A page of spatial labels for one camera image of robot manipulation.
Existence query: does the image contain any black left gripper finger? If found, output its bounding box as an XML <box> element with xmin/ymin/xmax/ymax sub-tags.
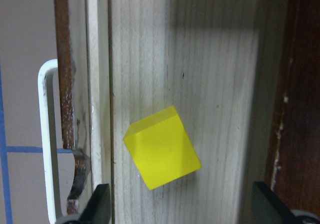
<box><xmin>79</xmin><ymin>184</ymin><xmax>112</xmax><ymax>224</ymax></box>

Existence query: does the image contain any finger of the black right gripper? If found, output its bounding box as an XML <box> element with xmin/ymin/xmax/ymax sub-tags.
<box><xmin>251</xmin><ymin>181</ymin><xmax>297</xmax><ymax>223</ymax></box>

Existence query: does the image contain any yellow block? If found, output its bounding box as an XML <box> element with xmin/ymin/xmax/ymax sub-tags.
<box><xmin>123</xmin><ymin>106</ymin><xmax>202</xmax><ymax>190</ymax></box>

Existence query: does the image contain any white drawer handle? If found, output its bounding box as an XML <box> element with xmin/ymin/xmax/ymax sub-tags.
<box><xmin>37</xmin><ymin>59</ymin><xmax>62</xmax><ymax>223</ymax></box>

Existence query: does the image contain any light wood drawer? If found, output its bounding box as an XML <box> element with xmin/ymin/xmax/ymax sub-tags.
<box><xmin>52</xmin><ymin>0</ymin><xmax>291</xmax><ymax>224</ymax></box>

